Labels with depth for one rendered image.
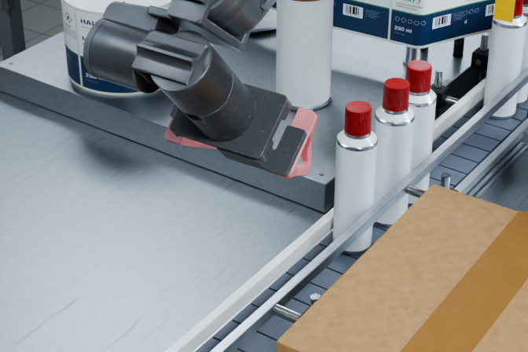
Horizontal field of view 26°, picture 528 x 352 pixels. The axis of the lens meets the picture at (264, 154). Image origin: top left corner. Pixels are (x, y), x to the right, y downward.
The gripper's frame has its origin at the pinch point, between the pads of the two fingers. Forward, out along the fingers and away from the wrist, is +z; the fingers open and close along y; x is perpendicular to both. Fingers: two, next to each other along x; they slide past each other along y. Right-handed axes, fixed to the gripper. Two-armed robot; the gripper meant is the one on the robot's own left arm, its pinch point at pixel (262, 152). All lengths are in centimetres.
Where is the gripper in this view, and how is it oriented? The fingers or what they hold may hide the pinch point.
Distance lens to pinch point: 112.5
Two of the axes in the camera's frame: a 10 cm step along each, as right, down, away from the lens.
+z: 3.5, 4.0, 8.5
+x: -4.1, 8.8, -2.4
